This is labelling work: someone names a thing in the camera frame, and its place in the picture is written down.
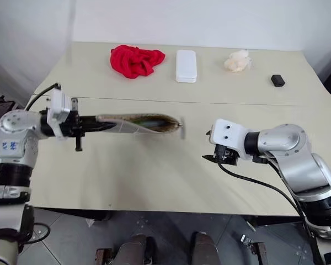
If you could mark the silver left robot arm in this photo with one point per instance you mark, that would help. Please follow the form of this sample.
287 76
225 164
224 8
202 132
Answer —
13 121

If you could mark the small black box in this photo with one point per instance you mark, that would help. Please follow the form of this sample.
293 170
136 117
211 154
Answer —
277 80

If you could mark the grey checked fabric pouch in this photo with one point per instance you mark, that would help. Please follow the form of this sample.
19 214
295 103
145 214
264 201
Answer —
127 125

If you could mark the red crumpled cloth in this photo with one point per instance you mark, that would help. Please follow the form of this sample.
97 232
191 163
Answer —
132 62

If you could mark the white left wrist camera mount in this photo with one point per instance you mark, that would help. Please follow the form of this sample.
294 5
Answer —
58 110

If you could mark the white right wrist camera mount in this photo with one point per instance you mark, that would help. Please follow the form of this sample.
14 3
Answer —
231 135

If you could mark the dark rounded shape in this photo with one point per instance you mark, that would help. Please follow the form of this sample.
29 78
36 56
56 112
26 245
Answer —
133 251
205 249

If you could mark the white rectangular plastic box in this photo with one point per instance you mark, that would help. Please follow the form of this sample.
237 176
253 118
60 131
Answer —
185 66

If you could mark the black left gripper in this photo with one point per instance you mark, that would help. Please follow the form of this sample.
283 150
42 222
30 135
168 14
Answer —
70 124

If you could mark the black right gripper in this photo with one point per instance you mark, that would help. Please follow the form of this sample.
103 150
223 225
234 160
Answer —
226 155

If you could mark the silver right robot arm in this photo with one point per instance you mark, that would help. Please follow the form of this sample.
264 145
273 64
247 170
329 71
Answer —
287 138

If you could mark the small metal clamp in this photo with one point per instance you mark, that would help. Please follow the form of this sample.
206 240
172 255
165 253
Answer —
245 240

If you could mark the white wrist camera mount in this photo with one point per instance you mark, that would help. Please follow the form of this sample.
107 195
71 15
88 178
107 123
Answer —
58 110
231 135

